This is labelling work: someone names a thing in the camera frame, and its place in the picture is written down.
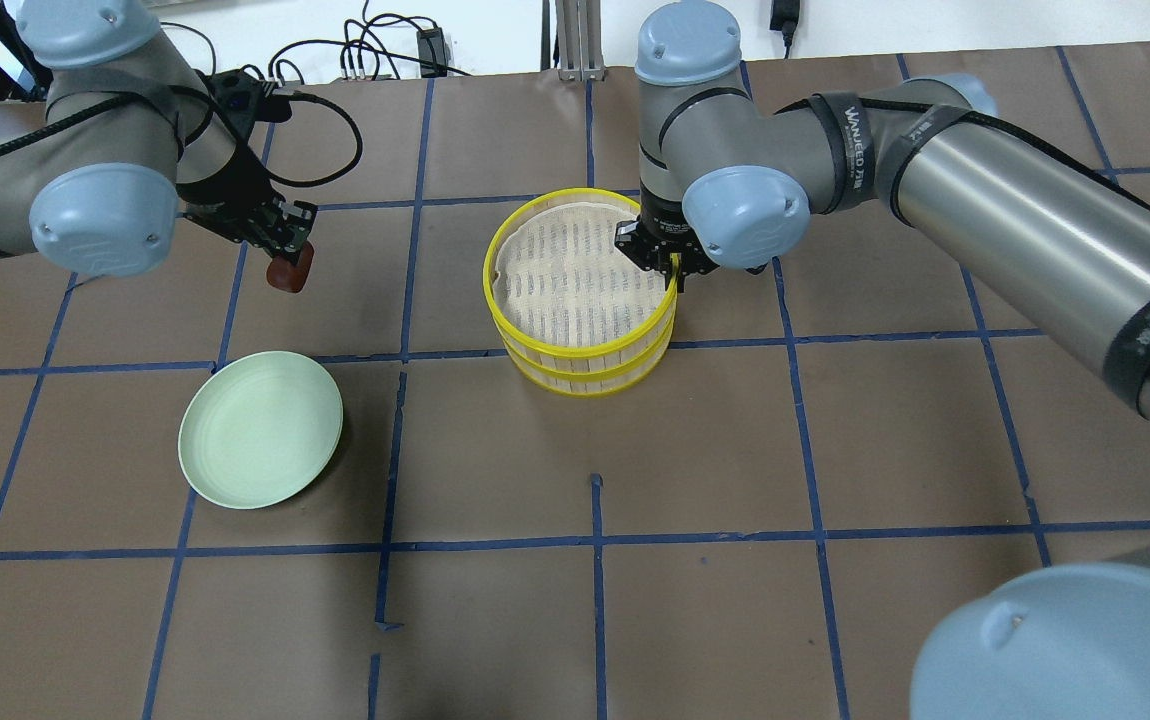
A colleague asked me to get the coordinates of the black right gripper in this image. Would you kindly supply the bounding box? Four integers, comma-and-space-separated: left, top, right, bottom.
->
613, 217, 718, 293

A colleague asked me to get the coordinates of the yellow steamer layer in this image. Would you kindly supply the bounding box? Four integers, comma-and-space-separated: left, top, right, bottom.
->
499, 316, 674, 398
482, 187, 677, 360

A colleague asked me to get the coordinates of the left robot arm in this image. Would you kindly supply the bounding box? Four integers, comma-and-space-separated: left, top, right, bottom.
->
0, 1, 316, 293

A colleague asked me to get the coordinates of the light green plate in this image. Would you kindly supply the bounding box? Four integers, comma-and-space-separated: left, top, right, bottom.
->
177, 351, 345, 510

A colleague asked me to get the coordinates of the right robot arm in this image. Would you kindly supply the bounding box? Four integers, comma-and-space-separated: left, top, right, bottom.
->
619, 1, 1150, 719

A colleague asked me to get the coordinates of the black power adapter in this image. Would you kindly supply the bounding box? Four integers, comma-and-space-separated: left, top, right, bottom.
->
417, 26, 451, 76

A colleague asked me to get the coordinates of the brown bun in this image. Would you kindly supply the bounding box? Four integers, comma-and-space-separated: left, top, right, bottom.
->
265, 242, 315, 293

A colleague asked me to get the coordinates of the aluminium frame post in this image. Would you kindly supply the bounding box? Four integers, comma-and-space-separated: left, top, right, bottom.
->
555, 0, 606, 82

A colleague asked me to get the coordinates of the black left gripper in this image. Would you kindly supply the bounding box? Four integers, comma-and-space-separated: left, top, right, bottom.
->
182, 181, 319, 263

